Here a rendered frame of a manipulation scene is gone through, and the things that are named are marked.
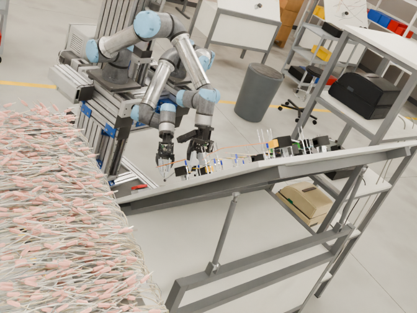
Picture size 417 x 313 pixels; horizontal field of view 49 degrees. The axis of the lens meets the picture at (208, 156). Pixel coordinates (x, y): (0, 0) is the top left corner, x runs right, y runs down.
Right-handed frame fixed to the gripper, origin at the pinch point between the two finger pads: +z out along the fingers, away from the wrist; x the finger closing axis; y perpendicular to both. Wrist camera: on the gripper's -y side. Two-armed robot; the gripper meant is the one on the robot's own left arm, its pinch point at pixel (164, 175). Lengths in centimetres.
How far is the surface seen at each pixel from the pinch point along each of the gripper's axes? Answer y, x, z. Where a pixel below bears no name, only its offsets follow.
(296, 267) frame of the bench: -24, 69, 36
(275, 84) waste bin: -258, 130, -211
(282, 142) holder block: 57, 40, 5
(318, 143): 34, 63, -7
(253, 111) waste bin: -288, 110, -189
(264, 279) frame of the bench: -13, 50, 44
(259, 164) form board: 82, 25, 24
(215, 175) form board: 66, 15, 22
